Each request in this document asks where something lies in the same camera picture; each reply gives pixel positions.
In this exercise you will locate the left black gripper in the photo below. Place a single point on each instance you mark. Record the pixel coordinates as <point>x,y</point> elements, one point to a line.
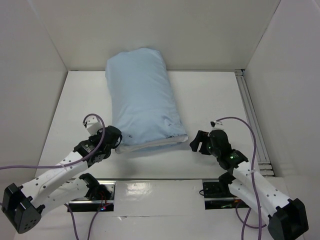
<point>93,137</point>

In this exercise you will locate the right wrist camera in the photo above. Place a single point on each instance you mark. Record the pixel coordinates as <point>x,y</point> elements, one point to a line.
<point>216,125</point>

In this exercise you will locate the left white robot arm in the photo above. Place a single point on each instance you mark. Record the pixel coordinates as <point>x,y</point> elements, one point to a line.
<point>25,205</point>

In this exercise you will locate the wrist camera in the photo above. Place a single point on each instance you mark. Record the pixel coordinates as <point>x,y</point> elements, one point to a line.
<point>216,125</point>
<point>92,126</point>

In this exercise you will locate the light blue pillowcase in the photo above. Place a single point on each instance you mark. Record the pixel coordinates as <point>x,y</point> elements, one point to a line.
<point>143,103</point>

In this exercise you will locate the aluminium rail frame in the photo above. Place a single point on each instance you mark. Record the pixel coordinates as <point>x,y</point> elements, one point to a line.
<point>262,158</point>

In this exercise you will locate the white pillow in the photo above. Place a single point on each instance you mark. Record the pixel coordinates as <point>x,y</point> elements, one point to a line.
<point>169,140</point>

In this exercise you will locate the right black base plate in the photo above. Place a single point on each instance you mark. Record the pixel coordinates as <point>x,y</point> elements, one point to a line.
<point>215,198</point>

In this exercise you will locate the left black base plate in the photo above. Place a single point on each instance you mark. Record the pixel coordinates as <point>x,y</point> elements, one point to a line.
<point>103,200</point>

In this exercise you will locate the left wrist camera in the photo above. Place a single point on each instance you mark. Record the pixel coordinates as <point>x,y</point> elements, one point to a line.
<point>92,126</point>

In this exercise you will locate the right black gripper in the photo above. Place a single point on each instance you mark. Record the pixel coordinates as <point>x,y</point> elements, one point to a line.
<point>203,143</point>

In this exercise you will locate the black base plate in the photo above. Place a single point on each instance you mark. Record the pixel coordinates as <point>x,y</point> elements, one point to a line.
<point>215,198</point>
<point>103,200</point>

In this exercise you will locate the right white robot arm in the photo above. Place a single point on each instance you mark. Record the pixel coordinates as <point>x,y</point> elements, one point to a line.
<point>285,218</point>

